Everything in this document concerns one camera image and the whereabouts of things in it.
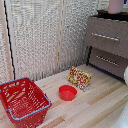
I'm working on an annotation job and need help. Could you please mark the yellow red snack box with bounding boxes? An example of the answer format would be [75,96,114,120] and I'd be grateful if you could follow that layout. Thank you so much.
[67,65,93,93]

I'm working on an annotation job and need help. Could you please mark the red plastic bowl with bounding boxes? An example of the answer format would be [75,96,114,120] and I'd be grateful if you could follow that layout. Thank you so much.
[58,84,79,102]

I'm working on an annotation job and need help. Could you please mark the beige woven screen panel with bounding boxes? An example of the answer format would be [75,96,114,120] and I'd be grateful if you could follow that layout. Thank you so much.
[0,0,111,84]

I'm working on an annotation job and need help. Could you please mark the brown drawer cabinet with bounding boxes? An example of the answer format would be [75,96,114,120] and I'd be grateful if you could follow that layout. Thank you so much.
[82,9,128,83]

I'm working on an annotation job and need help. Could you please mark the red shopping basket blue rim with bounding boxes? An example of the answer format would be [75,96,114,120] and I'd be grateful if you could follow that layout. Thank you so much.
[0,76,53,128]

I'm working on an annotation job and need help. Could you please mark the short silver drawer handle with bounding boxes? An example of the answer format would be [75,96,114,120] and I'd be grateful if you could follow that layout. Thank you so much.
[95,54,121,67]

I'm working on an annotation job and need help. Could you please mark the long silver drawer handle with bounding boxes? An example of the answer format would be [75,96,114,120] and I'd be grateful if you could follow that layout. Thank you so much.
[91,31,121,42]

